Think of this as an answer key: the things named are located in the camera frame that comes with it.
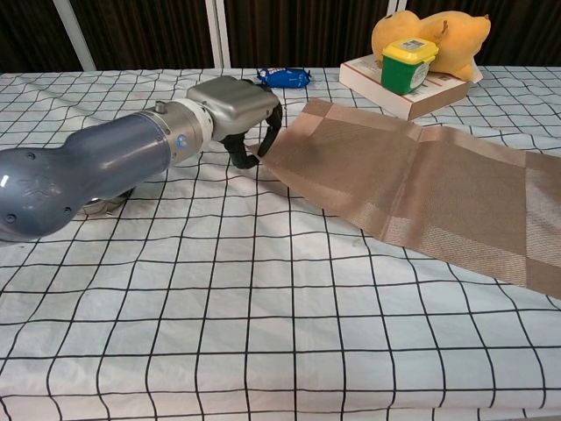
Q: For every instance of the white cardboard box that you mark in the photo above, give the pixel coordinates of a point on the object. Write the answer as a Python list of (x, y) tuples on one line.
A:
[(372, 81)]

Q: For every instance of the blue snack packet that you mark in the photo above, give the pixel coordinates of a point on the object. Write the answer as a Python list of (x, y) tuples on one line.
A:
[(285, 79)]

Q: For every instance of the white partition post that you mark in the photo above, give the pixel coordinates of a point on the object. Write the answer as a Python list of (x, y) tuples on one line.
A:
[(396, 5), (79, 39), (219, 35)]

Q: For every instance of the stainless steel bowl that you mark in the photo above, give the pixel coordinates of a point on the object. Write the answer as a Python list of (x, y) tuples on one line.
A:
[(107, 205)]

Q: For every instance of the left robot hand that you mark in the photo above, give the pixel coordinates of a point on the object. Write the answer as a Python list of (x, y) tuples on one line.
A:
[(236, 105)]

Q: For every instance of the brown woven placemat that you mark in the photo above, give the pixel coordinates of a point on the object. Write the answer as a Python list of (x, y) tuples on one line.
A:
[(416, 188)]

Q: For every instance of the green container yellow lid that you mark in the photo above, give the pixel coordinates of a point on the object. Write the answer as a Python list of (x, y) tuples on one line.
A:
[(401, 70)]

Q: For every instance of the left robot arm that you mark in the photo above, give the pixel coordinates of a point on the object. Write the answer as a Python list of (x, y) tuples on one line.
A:
[(96, 162)]

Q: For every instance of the yellow plush toy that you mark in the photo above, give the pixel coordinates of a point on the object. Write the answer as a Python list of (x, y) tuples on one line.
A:
[(460, 39)]

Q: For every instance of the white black checkered tablecloth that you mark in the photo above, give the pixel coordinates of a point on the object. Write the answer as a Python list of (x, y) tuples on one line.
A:
[(280, 351)]

